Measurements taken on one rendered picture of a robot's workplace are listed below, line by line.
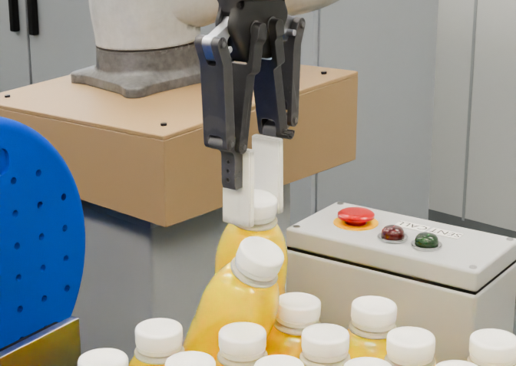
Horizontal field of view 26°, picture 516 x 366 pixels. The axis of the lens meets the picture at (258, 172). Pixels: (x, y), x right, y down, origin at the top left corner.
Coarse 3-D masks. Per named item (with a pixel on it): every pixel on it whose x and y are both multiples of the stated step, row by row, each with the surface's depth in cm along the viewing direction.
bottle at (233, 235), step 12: (228, 228) 100; (240, 228) 99; (252, 228) 98; (264, 228) 99; (276, 228) 100; (228, 240) 99; (240, 240) 99; (276, 240) 99; (216, 252) 102; (228, 252) 99; (216, 264) 101
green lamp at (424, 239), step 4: (420, 232) 104; (424, 232) 103; (428, 232) 103; (416, 236) 103; (420, 236) 103; (424, 236) 102; (428, 236) 102; (432, 236) 103; (436, 236) 103; (416, 240) 103; (420, 240) 102; (424, 240) 102; (428, 240) 102; (432, 240) 102; (436, 240) 102; (416, 244) 103; (420, 244) 102; (424, 244) 102; (428, 244) 102; (432, 244) 102; (436, 244) 102
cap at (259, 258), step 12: (252, 240) 93; (264, 240) 94; (240, 252) 92; (252, 252) 92; (264, 252) 92; (276, 252) 93; (240, 264) 92; (252, 264) 91; (264, 264) 91; (276, 264) 92; (252, 276) 92; (264, 276) 92
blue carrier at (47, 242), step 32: (0, 128) 97; (0, 160) 99; (32, 160) 101; (0, 192) 99; (32, 192) 102; (64, 192) 106; (0, 224) 99; (32, 224) 103; (64, 224) 106; (0, 256) 100; (32, 256) 103; (64, 256) 108; (0, 288) 101; (32, 288) 104; (64, 288) 109; (0, 320) 101; (32, 320) 105
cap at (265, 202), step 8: (256, 192) 101; (264, 192) 101; (256, 200) 99; (264, 200) 99; (272, 200) 99; (256, 208) 98; (264, 208) 98; (272, 208) 98; (256, 216) 98; (264, 216) 98; (272, 216) 99; (256, 224) 98
